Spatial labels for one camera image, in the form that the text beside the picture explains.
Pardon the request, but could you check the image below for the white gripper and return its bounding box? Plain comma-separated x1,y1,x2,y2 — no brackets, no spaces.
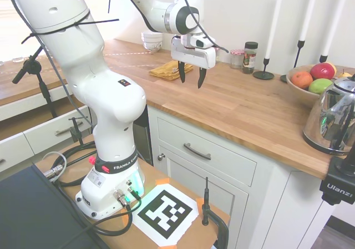
170,34,216,89

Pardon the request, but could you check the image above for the yellow cloth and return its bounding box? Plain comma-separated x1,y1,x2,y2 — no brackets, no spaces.
149,60,194,81

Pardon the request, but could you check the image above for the glass jar red checked lid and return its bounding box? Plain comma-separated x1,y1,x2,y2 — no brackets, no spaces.
230,49,245,69

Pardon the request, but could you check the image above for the white patterned bowl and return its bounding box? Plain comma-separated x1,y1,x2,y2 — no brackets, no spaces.
143,39,163,53

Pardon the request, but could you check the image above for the plain white bowl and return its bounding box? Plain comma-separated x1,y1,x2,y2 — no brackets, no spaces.
140,31,164,43

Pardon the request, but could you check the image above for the spice jar black lid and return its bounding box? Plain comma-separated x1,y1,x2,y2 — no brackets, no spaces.
242,41,259,74

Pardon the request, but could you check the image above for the black appliance front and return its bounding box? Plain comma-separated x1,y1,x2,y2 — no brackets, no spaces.
133,106,154,166

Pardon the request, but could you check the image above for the white taper candle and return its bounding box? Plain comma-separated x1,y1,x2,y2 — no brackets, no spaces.
323,0,352,57
299,0,320,42
265,0,285,60

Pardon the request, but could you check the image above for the wooden fruit bowl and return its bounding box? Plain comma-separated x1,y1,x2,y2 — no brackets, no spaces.
286,64,355,109

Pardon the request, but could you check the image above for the orange fruit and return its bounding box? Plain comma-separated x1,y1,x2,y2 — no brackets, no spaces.
291,70,314,90

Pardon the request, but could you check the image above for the black bar clamp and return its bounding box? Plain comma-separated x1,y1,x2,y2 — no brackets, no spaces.
69,117,84,147
201,176,230,249

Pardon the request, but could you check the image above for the green apple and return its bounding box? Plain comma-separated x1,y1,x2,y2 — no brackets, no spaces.
308,78,333,95

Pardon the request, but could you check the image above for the red apple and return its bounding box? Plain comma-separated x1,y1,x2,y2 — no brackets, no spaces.
310,62,336,80

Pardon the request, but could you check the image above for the black white marker sheet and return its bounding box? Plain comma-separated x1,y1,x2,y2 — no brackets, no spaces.
132,184,199,247

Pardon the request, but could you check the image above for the white kitchen cabinet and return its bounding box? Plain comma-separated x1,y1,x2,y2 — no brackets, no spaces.
146,104,344,249

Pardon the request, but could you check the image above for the shiny steel kettle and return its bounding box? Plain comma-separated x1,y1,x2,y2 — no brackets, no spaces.
302,75,355,157

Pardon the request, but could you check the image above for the black boom stand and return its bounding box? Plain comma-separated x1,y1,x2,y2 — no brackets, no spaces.
12,45,58,119

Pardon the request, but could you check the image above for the white drawer unit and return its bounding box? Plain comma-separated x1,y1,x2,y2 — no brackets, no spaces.
0,85,97,175

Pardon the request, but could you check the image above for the black Ulanzi clamp stand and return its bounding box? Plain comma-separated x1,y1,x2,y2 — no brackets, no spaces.
318,146,355,205

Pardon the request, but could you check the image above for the black controller box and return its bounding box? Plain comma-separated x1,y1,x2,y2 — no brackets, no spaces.
0,164,100,249

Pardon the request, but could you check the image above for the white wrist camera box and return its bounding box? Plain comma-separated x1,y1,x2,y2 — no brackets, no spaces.
193,35,216,50

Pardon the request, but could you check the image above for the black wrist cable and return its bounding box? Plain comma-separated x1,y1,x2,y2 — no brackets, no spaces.
119,0,230,54

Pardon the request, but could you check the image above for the metal drawer handle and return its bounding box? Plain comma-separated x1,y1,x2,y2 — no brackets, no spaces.
54,120,84,137
183,143,212,161

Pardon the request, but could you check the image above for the thick black cable loop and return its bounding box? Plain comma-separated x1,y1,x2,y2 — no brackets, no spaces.
54,143,98,190

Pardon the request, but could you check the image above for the black base cable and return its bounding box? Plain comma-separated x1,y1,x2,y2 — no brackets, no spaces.
93,189,144,236

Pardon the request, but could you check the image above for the grey cable metal connector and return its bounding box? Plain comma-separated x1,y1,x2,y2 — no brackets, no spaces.
43,151,68,181

